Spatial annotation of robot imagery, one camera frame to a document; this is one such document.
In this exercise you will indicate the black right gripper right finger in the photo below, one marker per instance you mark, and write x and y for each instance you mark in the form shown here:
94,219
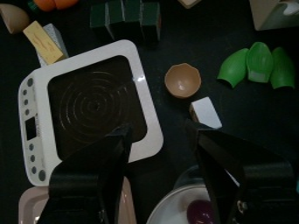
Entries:
249,180

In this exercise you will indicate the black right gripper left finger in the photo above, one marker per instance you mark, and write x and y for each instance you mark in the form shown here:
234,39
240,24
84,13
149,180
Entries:
90,180

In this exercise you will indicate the brown hollow egg shell half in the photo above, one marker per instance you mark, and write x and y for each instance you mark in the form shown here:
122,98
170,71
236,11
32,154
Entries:
182,80

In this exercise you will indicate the beige egg shell half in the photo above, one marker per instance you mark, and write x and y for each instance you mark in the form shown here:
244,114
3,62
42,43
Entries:
14,17

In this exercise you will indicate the purple toy food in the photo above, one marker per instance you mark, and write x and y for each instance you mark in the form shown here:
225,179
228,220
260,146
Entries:
198,213

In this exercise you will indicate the pink cutting board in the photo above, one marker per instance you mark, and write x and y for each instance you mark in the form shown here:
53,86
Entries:
30,204

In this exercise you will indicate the white round bowl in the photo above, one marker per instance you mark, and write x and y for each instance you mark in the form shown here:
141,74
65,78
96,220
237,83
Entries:
172,207

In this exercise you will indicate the small white cube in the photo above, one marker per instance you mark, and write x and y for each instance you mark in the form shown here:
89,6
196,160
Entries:
206,112

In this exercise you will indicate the white toy induction stove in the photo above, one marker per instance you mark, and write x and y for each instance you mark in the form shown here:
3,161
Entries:
94,105

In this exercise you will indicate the green toy leaf bundle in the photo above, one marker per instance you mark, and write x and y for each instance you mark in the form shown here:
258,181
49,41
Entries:
260,62

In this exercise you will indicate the yellow toy butter block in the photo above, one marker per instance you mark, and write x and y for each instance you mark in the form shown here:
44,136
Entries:
42,43

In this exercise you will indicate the dark green sliced block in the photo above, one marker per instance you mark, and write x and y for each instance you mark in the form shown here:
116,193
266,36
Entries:
125,17

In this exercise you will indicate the beige box corner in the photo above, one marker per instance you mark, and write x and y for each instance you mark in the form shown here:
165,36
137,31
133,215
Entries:
273,14

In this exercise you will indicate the orange toy carrot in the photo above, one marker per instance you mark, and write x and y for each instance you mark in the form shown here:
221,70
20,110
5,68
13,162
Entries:
54,3

